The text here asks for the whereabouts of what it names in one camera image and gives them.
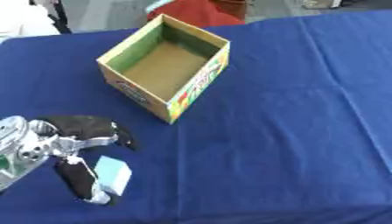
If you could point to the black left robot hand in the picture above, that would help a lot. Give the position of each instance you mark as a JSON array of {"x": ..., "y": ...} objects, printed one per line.
[{"x": 84, "y": 128}]

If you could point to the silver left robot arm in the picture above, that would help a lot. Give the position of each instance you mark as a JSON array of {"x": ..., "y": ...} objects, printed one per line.
[{"x": 18, "y": 145}]

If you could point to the tan cardboard box green inside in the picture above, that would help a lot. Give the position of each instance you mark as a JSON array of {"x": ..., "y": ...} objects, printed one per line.
[{"x": 166, "y": 65}]

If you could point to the pale teal rectangular block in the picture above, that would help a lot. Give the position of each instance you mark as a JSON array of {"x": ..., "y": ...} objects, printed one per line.
[{"x": 113, "y": 174}]

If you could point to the white object with black stand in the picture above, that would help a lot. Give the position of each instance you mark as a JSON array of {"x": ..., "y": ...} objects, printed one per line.
[{"x": 30, "y": 17}]

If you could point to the red chair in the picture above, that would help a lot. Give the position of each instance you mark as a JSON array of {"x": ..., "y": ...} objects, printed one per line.
[{"x": 196, "y": 11}]

